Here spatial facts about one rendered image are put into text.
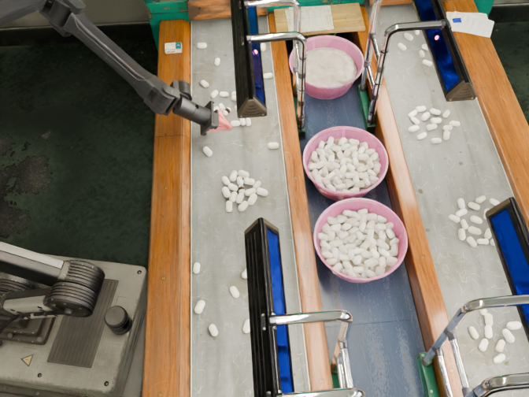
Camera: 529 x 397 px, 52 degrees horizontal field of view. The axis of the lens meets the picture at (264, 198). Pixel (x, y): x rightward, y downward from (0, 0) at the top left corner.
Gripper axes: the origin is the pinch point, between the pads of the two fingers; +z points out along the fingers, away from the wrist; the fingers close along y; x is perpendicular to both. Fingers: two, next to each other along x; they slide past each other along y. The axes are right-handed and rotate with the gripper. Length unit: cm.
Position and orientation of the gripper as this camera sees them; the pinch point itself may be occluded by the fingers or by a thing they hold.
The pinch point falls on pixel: (229, 128)
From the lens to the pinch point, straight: 177.8
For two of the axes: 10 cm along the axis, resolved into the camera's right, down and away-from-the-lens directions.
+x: -6.2, 4.6, 6.3
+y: -0.8, -8.4, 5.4
